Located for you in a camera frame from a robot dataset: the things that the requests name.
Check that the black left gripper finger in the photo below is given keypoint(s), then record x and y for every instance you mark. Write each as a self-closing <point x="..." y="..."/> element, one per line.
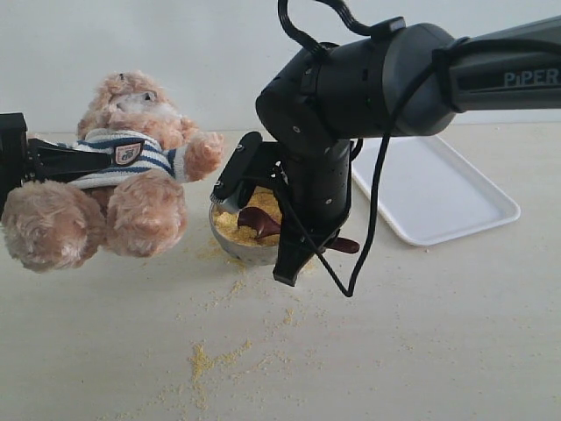
<point x="47" y="161"/>

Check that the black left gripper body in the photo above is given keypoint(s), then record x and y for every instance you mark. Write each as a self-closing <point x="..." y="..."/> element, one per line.
<point x="13" y="152"/>

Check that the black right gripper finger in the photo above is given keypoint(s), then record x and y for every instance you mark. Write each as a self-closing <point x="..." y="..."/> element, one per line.
<point x="293" y="253"/>

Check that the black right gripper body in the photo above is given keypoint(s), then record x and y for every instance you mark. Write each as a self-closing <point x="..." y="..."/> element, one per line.
<point x="317" y="190"/>

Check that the dark red wooden spoon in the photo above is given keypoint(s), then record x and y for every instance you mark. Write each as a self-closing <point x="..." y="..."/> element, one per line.
<point x="265" y="226"/>

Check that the tan teddy bear striped sweater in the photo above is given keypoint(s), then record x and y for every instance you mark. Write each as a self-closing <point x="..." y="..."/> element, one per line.
<point x="136" y="207"/>

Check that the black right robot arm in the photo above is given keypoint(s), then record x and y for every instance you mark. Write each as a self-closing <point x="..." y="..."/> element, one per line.
<point x="400" y="81"/>

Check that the steel bowl of yellow millet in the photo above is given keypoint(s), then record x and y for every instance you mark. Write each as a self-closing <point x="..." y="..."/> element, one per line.
<point x="242" y="242"/>

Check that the white rectangular plastic tray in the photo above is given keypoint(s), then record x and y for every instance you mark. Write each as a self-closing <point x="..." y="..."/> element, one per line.
<point x="430" y="193"/>

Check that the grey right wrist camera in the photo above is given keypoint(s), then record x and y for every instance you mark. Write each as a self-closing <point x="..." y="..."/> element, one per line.
<point x="251" y="165"/>

